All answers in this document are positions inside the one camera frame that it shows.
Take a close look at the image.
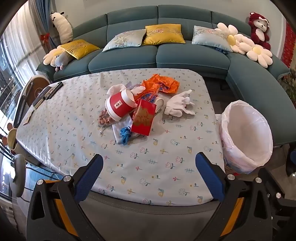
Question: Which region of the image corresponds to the white daisy plush cushion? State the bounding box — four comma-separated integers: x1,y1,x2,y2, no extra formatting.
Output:
43,45,66,65
216,22,248,55
239,38,273,68

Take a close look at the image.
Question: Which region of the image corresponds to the brown wrapper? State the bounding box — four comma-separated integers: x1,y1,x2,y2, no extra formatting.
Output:
99,110,114,127

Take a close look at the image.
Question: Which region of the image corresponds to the grey plush toy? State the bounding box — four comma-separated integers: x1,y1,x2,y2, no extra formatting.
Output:
54,52,71,71

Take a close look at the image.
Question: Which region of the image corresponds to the yellow embroidered cushion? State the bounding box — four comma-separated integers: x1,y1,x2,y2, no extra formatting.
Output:
142,24,186,45
60,39,100,60

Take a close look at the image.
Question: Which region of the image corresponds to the red wall hanging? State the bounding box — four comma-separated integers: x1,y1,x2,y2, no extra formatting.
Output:
283,21,296,67

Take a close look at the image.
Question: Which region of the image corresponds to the red monkey plush toy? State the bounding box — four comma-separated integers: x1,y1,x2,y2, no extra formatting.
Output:
248,12,271,50

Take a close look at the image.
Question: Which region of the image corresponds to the black metal frame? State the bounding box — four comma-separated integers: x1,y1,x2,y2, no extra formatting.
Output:
264,168,296,232

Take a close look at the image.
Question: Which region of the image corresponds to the grey round stool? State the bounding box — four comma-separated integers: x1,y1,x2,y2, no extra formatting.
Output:
13,154,26,197

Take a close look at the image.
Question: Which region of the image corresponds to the black remote control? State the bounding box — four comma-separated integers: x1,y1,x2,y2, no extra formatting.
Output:
44,82,63,100

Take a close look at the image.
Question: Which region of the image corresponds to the pale blue plastic bag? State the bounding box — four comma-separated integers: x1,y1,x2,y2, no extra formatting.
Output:
112,116,134,144

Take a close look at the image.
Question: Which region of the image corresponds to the red gold paper envelope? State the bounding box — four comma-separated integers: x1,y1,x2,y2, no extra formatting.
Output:
131,98,158,135

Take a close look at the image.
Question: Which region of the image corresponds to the dark flat device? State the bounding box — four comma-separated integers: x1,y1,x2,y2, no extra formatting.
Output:
32,91,50,109

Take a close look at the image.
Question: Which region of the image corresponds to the teal fabric sofa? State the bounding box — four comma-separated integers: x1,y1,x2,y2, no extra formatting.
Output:
36,5,292,146

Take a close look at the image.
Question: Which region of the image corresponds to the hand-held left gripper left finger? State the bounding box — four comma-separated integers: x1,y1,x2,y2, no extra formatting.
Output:
26,154,104,241

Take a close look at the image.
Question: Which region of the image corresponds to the round wooden back chair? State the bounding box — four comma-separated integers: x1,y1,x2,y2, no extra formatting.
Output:
24,75,51,109

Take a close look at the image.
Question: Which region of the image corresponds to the small paper slip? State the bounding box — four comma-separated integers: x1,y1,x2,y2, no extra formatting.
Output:
23,111,34,126

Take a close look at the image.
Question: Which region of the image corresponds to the blue string bundle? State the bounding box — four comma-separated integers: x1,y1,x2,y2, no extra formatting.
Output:
120,127,131,145

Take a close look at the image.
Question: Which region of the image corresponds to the bin with white plastic liner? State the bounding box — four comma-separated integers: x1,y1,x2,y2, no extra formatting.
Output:
217,100,274,174

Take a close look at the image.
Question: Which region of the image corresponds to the light blue embroidered cushion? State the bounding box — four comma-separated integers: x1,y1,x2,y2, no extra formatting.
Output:
102,29,147,52
191,25,233,52

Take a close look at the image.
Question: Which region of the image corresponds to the mouse-ear shaped wooden stool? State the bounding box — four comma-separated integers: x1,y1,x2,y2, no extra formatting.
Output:
1,123,18,154

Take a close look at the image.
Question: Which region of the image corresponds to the white cotton glove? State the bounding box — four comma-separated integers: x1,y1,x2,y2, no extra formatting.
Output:
164,100,196,118
172,89,196,109
106,84,127,95
129,85,146,94

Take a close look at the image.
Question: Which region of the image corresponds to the white long plush toy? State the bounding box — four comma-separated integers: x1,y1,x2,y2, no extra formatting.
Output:
50,11,74,44

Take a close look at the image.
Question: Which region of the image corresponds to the potted green plant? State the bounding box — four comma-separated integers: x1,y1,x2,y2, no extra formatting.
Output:
281,74,296,105

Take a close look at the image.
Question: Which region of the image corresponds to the blue curtain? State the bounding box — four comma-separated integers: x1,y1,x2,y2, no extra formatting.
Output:
35,0,60,54

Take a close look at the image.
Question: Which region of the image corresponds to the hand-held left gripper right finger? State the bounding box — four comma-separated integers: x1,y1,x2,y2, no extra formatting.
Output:
195,152,281,241

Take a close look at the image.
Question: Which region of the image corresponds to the sheer white curtain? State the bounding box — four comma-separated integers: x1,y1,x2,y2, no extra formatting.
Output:
2,5,47,77

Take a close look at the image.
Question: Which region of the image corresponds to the orange plastic snack bag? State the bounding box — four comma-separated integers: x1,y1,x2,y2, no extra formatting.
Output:
139,89,162,105
142,74,180,94

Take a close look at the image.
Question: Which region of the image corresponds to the red paper bucket white rim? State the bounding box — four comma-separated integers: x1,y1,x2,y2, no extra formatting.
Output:
105,90,136,121

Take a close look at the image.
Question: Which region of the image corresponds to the floral white tablecloth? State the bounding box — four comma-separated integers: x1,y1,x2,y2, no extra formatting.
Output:
16,69,225,206

